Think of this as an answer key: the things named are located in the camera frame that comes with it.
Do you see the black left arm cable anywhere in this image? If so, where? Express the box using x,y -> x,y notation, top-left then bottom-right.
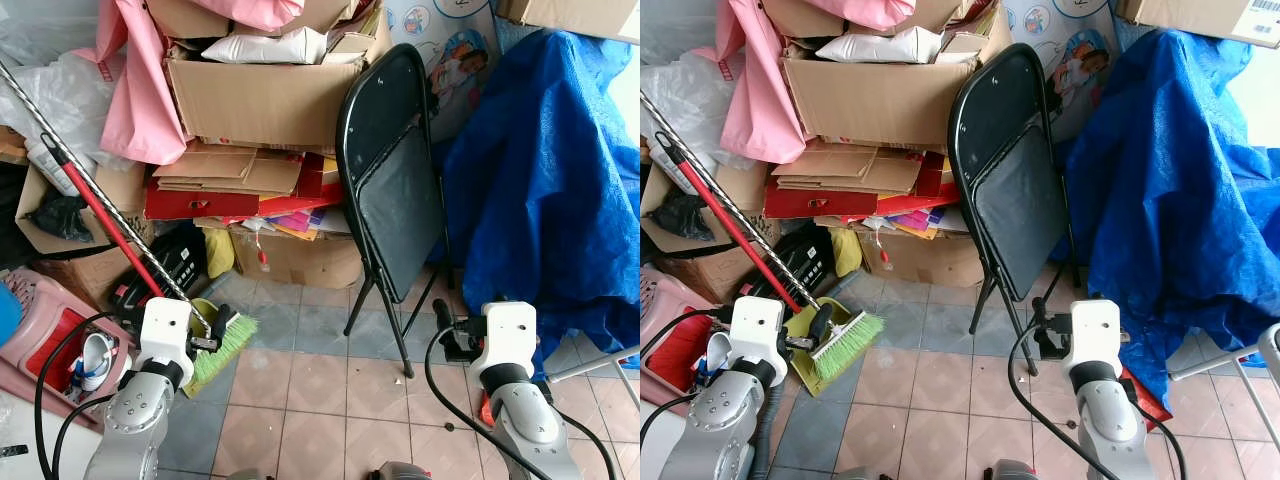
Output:
640,305 -> 736,446
33,310 -> 143,480

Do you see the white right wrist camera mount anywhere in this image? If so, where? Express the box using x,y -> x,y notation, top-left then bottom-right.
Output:
1061,299 -> 1127,373
469,301 -> 540,375

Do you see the small open cardboard box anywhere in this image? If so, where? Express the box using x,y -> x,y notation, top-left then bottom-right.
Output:
640,160 -> 773,253
14,160 -> 153,257

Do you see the flat red box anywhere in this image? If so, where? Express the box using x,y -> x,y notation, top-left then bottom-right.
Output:
764,180 -> 883,222
144,180 -> 263,222

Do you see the pink bag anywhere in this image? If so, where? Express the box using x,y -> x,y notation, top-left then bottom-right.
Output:
803,0 -> 917,32
214,0 -> 307,32

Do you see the white stuffed bag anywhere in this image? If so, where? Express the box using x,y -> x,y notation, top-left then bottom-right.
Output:
200,26 -> 331,67
815,26 -> 947,65

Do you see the grey metal frame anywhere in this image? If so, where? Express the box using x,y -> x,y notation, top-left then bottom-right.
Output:
1165,323 -> 1280,453
545,343 -> 641,387

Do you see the yellow plastic bag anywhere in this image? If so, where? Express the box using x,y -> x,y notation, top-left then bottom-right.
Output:
202,227 -> 237,280
827,227 -> 864,280

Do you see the blue tarp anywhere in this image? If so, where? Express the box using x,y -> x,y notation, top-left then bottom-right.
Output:
432,28 -> 641,383
1052,28 -> 1280,409

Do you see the closed brown cardboard box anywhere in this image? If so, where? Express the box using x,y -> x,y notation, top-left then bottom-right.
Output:
228,225 -> 365,292
857,225 -> 988,291

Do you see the cardboard box with label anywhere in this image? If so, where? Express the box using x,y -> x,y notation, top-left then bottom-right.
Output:
494,0 -> 641,47
1114,0 -> 1280,50

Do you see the blue round object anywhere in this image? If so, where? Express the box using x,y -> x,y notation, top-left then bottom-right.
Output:
0,282 -> 24,348

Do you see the black plastic basket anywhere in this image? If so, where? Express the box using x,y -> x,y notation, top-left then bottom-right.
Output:
772,228 -> 838,303
107,227 -> 210,313

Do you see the colourful paper stack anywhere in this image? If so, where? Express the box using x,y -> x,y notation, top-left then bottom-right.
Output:
878,203 -> 968,243
258,203 -> 353,243

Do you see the red-handled green broom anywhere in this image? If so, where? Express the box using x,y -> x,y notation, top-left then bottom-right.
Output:
38,132 -> 260,394
654,131 -> 887,387

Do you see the pink plastic basket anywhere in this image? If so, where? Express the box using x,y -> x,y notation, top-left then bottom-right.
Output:
640,264 -> 733,406
0,264 -> 134,423

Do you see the yellow-green dustpan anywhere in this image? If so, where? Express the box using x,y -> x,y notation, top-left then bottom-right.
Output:
784,297 -> 853,398
184,297 -> 237,397

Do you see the flattened cardboard stack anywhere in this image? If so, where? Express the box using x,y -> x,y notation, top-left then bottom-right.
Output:
771,140 -> 927,198
151,140 -> 307,198

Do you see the spiral silver metal pole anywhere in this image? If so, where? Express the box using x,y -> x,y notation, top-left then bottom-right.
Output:
0,60 -> 215,333
640,92 -> 823,305

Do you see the black folding chair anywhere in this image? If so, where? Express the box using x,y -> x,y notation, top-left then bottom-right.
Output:
335,43 -> 453,380
947,43 -> 1084,378

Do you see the white shoe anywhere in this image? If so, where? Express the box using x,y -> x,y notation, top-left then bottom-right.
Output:
68,332 -> 118,393
698,332 -> 735,389

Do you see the cartoon printed white box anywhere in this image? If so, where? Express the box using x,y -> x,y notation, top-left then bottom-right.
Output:
384,0 -> 502,143
1002,0 -> 1123,143

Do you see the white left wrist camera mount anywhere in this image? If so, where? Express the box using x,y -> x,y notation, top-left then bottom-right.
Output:
727,295 -> 788,367
137,296 -> 194,365

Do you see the black plastic bag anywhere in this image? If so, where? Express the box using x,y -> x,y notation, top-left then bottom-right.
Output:
670,192 -> 718,243
27,192 -> 97,245

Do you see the large open cardboard box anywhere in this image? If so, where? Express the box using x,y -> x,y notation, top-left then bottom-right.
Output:
163,30 -> 393,153
780,30 -> 1004,153

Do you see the pink plastic sheet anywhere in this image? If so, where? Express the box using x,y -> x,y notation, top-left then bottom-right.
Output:
718,0 -> 807,167
97,0 -> 193,167

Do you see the clear white plastic bag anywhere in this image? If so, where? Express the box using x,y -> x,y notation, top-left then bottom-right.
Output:
0,48 -> 123,173
640,48 -> 743,169

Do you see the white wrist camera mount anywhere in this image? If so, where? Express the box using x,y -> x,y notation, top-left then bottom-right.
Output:
727,295 -> 788,367
469,301 -> 540,375
1061,299 -> 1127,373
137,296 -> 194,365

